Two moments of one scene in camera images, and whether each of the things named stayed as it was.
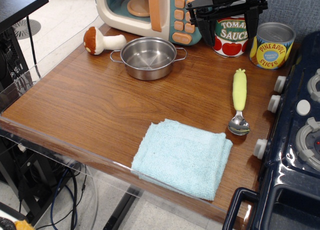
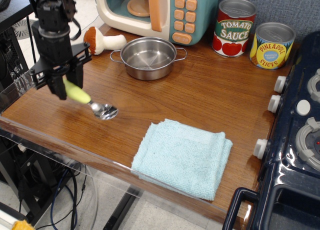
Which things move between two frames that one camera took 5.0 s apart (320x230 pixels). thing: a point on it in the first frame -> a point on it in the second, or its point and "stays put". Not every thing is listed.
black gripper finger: [207, 26] -> [56, 85]
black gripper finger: [252, 15] -> [74, 73]
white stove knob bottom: [260, 148] stays put
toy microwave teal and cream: [159, 13] stays put
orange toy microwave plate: [139, 5] stays put
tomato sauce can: [231, 37] stays put
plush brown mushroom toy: [95, 42] stays put
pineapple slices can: [270, 48] stays put
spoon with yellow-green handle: [239, 125] -> [103, 111]
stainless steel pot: [148, 58] stays put
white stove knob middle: [273, 103] stays put
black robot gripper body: [223, 3] -> [52, 44]
